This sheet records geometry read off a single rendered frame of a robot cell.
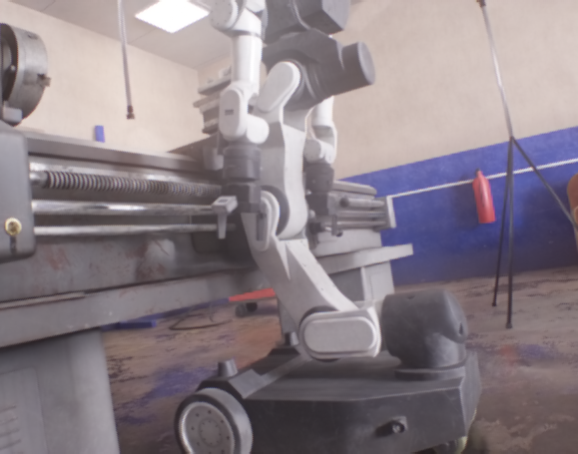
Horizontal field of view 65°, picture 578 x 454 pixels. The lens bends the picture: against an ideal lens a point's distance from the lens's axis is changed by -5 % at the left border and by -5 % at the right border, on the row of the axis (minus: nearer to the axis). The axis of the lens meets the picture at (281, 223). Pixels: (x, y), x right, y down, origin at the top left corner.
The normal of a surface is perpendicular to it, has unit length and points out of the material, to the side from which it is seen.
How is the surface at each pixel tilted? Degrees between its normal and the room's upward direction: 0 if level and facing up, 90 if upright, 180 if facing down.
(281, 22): 123
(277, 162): 90
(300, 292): 90
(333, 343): 90
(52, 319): 90
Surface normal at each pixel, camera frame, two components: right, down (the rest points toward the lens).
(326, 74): -0.39, 0.39
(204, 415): -0.48, 0.00
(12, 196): 0.84, -0.16
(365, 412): -0.15, -0.05
